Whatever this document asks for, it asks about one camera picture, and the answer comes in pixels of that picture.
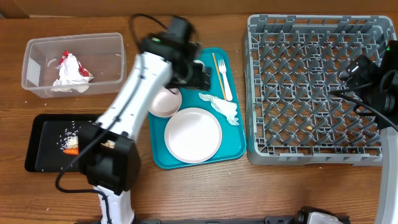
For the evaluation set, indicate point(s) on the orange carrot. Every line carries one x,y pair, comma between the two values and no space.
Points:
71,151

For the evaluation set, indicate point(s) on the clear plastic bin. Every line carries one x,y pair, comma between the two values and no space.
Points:
103,55

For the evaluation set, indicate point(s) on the red snack wrapper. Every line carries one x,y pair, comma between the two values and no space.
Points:
69,65

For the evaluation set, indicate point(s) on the white napkin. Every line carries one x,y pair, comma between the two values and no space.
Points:
70,84
226,108

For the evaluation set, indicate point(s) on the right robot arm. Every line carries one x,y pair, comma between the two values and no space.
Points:
374,87

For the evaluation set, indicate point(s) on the white plastic fork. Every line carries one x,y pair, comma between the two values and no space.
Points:
227,89

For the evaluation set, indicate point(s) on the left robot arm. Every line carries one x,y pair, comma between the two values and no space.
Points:
108,155

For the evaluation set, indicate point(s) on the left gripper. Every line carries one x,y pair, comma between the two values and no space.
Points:
199,79

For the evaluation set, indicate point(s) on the grey dishwasher rack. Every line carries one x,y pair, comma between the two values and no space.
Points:
292,63

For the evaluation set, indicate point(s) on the white round plate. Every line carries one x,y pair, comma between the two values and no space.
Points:
193,135

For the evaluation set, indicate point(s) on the wooden chopstick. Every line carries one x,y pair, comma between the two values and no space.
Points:
219,76

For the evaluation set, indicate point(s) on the teal serving tray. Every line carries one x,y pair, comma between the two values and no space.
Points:
233,144

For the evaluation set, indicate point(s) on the white paper cup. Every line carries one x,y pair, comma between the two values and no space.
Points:
200,63

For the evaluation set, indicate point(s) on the black plastic tray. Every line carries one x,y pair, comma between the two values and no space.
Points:
43,153

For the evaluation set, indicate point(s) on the pink bowl with crumbs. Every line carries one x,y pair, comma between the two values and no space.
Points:
166,102

